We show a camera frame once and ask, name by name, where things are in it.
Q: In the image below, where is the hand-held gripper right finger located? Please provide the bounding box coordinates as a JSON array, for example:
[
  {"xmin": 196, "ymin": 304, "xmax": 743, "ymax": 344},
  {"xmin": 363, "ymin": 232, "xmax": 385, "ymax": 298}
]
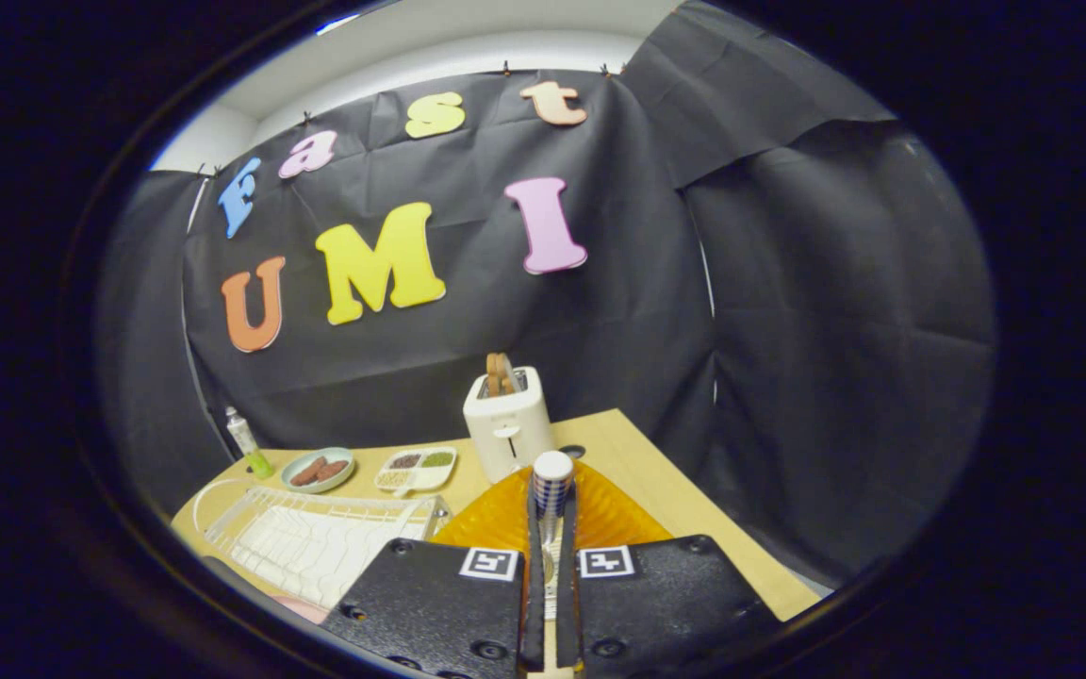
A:
[{"xmin": 557, "ymin": 460, "xmax": 780, "ymax": 675}]

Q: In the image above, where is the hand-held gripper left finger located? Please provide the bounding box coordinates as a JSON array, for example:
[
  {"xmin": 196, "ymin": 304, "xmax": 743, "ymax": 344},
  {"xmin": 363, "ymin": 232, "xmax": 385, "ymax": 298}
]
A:
[{"xmin": 321, "ymin": 462, "xmax": 546, "ymax": 675}]

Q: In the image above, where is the blue checked handle spoon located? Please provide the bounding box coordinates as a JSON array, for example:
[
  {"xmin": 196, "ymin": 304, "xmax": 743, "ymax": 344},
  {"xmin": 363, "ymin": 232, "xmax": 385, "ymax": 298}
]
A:
[{"xmin": 532, "ymin": 450, "xmax": 575, "ymax": 590}]

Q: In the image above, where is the white wire dish rack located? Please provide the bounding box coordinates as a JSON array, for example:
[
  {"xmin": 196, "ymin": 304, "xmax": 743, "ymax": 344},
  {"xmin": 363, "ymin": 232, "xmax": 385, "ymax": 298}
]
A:
[{"xmin": 204, "ymin": 486, "xmax": 452, "ymax": 609}]

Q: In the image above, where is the pink plate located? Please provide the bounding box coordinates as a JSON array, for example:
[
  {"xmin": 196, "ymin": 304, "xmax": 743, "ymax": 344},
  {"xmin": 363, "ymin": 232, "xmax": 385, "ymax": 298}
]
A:
[{"xmin": 271, "ymin": 594, "xmax": 332, "ymax": 623}]

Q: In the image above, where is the pale green plate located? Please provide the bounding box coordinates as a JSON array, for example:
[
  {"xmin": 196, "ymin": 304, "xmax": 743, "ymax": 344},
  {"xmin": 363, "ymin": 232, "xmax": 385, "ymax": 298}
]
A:
[{"xmin": 281, "ymin": 447, "xmax": 356, "ymax": 494}]

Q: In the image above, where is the white divided tray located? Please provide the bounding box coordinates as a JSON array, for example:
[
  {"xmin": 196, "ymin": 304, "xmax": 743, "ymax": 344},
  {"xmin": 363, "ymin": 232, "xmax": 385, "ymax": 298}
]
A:
[{"xmin": 374, "ymin": 446, "xmax": 458, "ymax": 498}]

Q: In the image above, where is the white toaster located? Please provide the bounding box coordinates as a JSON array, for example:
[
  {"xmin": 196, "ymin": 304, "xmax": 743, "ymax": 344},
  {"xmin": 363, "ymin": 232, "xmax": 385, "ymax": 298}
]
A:
[{"xmin": 463, "ymin": 366, "xmax": 555, "ymax": 484}]

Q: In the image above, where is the white drain tray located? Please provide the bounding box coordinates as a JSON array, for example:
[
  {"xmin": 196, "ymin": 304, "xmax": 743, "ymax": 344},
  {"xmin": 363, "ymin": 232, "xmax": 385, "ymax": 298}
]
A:
[{"xmin": 192, "ymin": 478, "xmax": 454, "ymax": 614}]

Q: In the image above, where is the clear bottle green liquid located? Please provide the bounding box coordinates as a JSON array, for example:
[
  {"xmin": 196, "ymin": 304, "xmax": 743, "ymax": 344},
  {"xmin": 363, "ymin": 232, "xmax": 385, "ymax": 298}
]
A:
[{"xmin": 225, "ymin": 406, "xmax": 275, "ymax": 480}]

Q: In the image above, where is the black backdrop cloth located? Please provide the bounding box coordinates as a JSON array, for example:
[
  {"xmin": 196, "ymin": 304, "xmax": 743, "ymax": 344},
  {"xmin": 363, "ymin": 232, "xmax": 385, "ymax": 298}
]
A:
[{"xmin": 95, "ymin": 0, "xmax": 996, "ymax": 586}]

